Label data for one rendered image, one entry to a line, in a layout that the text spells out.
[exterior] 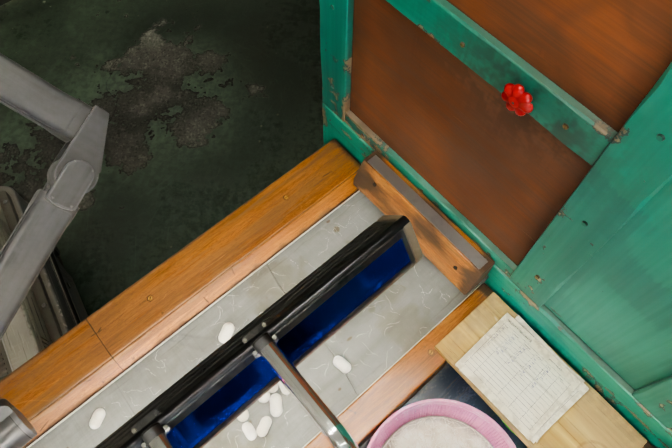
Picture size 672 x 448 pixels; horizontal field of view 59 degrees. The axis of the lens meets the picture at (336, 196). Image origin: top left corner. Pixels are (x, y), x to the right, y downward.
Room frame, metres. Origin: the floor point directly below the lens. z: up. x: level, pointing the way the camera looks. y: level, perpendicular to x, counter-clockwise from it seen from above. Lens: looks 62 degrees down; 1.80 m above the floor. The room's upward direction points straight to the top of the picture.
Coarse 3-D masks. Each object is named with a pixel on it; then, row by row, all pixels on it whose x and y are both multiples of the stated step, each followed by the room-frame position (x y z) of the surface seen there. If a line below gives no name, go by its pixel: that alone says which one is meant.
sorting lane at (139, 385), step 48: (336, 240) 0.46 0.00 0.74; (240, 288) 0.36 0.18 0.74; (288, 288) 0.36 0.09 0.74; (432, 288) 0.36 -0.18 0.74; (192, 336) 0.27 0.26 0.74; (336, 336) 0.27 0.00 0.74; (384, 336) 0.27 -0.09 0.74; (144, 384) 0.19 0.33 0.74; (336, 384) 0.19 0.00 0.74; (48, 432) 0.11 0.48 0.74; (96, 432) 0.11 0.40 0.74; (240, 432) 0.11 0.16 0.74; (288, 432) 0.11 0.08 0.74
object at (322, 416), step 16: (272, 336) 0.18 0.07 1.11; (256, 352) 0.16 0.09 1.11; (272, 352) 0.16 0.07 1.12; (272, 368) 0.14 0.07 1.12; (288, 368) 0.14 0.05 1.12; (288, 384) 0.12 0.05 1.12; (304, 384) 0.12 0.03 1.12; (304, 400) 0.11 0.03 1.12; (320, 400) 0.11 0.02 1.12; (320, 416) 0.09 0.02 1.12; (144, 432) 0.07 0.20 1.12; (160, 432) 0.07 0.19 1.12; (336, 432) 0.07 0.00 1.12
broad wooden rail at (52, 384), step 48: (336, 144) 0.67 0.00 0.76; (288, 192) 0.55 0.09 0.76; (336, 192) 0.56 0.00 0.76; (240, 240) 0.45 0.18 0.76; (288, 240) 0.46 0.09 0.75; (144, 288) 0.35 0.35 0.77; (192, 288) 0.35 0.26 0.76; (96, 336) 0.27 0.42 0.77; (144, 336) 0.27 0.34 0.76; (0, 384) 0.18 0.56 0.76; (48, 384) 0.19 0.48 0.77; (96, 384) 0.19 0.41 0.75
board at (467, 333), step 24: (480, 312) 0.31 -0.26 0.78; (504, 312) 0.31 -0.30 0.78; (456, 336) 0.27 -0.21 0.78; (480, 336) 0.27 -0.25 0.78; (456, 360) 0.22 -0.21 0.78; (576, 408) 0.15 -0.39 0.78; (600, 408) 0.15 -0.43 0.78; (552, 432) 0.11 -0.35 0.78; (576, 432) 0.11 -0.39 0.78; (600, 432) 0.11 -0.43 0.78; (624, 432) 0.11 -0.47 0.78
